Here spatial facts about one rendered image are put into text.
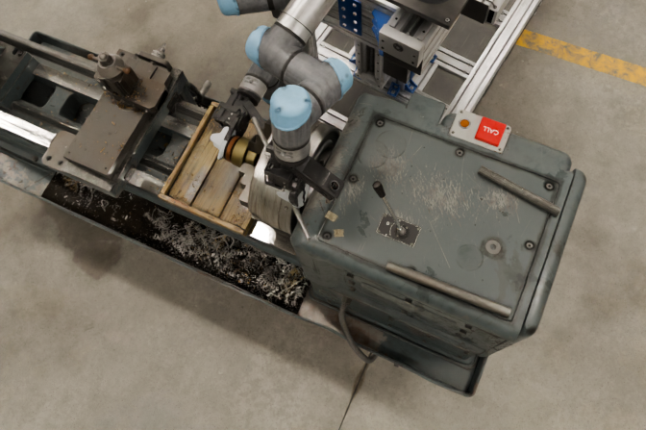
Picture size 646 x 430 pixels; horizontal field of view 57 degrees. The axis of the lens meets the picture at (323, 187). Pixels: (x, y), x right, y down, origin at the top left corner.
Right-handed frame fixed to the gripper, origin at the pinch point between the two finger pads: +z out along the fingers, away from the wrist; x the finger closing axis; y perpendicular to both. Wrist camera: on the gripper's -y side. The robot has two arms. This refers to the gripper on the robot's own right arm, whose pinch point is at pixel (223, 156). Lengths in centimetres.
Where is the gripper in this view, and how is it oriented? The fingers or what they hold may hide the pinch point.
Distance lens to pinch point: 168.0
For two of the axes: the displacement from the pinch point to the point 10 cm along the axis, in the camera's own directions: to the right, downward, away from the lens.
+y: -9.1, -3.7, 2.1
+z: -4.2, 8.6, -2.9
